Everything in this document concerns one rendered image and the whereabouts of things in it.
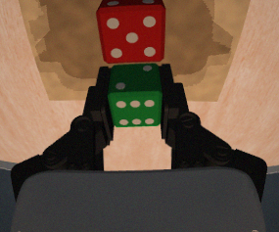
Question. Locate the green die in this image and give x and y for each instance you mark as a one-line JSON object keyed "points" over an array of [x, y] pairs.
{"points": [[135, 95]]}

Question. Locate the red die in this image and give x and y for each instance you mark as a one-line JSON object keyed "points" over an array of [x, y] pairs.
{"points": [[131, 31]]}

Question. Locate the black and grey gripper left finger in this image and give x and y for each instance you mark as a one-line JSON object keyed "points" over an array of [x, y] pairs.
{"points": [[76, 149]]}

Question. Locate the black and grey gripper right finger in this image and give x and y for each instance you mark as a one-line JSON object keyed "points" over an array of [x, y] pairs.
{"points": [[193, 145]]}

